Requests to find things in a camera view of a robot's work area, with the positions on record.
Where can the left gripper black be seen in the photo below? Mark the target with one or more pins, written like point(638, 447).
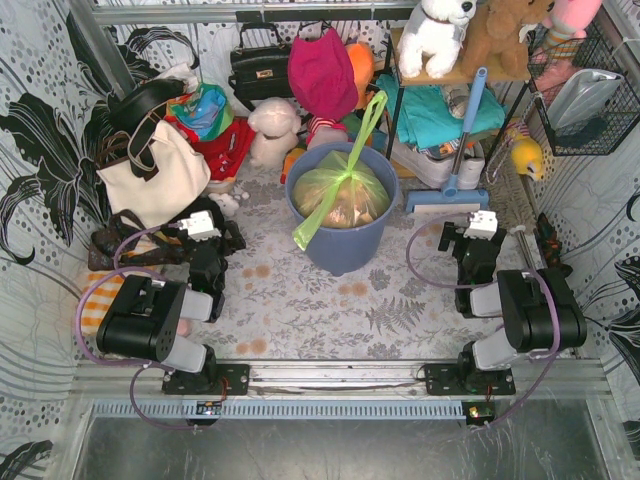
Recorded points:
point(220, 240)

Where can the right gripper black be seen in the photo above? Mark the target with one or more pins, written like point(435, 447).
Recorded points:
point(473, 242)

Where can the blue trash bin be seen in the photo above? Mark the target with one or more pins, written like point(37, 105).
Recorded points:
point(341, 251)

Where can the green trash bag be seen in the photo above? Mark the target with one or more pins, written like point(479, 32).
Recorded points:
point(342, 165)

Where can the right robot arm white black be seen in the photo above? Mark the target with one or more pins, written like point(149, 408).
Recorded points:
point(540, 316)

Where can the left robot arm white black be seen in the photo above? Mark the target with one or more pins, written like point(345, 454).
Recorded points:
point(143, 321)

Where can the cream canvas tote bag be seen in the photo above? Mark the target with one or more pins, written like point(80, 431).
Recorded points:
point(179, 177)

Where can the magenta cloth bag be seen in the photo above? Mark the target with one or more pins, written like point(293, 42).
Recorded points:
point(321, 76)

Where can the left white sneaker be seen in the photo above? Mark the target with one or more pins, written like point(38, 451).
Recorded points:
point(433, 173)

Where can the white sneaker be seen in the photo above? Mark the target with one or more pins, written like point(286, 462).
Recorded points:
point(471, 167)
point(433, 173)

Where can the right white sneaker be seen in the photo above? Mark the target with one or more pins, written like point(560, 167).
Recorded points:
point(471, 167)

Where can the brown patterned sandal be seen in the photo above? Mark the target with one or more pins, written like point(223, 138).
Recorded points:
point(122, 243)

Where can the graphic print shirt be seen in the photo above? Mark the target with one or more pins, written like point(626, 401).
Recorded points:
point(443, 150)

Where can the black orange toy figure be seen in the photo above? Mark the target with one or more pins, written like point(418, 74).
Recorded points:
point(550, 245)

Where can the pink rolled cloth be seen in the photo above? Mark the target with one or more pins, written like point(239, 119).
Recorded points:
point(184, 327)

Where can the yellow duck plush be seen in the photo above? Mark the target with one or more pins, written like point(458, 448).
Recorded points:
point(526, 153)

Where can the white sheep plush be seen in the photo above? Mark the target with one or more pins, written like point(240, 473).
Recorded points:
point(276, 125)

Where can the colourful printed cloth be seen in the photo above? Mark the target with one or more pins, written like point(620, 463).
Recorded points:
point(202, 116)

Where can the pink white plush doll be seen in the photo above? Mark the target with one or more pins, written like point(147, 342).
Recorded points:
point(323, 130)

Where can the orange checkered towel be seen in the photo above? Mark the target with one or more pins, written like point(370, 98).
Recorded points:
point(98, 304)

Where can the black metal wooden shelf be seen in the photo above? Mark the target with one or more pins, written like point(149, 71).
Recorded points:
point(394, 85)

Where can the black leather handbag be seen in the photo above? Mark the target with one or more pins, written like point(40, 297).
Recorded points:
point(260, 73)

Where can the black hat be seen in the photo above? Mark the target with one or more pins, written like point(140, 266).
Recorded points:
point(126, 114)

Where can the silver foil pouch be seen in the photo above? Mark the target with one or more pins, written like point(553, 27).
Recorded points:
point(582, 96)

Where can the brown teddy bear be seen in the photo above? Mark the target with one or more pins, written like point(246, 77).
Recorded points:
point(495, 30)

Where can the orange plush toy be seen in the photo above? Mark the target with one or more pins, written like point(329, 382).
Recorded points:
point(362, 61)

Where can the white dog plush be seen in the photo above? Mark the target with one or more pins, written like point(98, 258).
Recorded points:
point(432, 37)

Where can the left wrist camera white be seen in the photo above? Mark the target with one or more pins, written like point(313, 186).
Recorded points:
point(199, 226)

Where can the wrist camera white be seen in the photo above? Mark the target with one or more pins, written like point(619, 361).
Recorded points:
point(483, 224)
point(199, 226)

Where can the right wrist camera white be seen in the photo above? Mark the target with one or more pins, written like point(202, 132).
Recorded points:
point(483, 224)

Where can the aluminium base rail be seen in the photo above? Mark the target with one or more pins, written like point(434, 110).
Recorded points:
point(337, 390)

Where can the black wire basket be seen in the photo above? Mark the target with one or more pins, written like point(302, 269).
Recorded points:
point(603, 133)

